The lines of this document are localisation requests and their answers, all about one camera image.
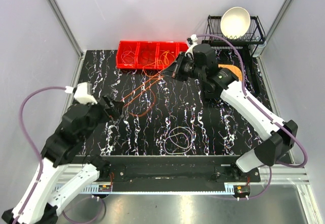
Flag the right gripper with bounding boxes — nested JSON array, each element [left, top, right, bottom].
[[162, 51, 206, 82]]

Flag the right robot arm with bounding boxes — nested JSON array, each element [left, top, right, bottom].
[[161, 44, 298, 182]]

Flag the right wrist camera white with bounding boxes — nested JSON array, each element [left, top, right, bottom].
[[186, 34, 198, 54]]

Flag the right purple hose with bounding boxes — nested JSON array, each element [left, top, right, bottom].
[[197, 34, 308, 201]]

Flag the black tray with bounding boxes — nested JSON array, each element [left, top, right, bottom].
[[202, 37, 261, 97]]

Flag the yellow cable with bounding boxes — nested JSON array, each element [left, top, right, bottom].
[[157, 48, 176, 69]]

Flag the grey slotted cable duct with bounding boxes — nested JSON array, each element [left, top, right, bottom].
[[84, 179, 246, 195]]

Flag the white bowl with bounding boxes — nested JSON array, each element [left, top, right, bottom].
[[220, 7, 251, 39]]

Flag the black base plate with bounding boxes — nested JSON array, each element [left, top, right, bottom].
[[80, 155, 262, 184]]

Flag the red bin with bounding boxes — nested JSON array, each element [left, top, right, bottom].
[[157, 42, 177, 70], [116, 41, 138, 69], [137, 42, 158, 70], [176, 42, 188, 56]]

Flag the white cup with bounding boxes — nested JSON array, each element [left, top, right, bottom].
[[252, 41, 267, 58]]

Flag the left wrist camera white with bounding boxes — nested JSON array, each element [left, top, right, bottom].
[[64, 82, 98, 105]]

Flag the orange cable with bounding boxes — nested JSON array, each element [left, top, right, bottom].
[[121, 63, 165, 117]]

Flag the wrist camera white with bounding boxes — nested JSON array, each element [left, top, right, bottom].
[[64, 82, 98, 105], [186, 34, 198, 54]]

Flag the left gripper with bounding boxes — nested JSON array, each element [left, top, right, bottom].
[[79, 93, 124, 143]]

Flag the white cable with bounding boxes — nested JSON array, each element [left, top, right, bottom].
[[164, 126, 196, 155]]

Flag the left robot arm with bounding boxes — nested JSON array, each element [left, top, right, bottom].
[[2, 96, 124, 223]]

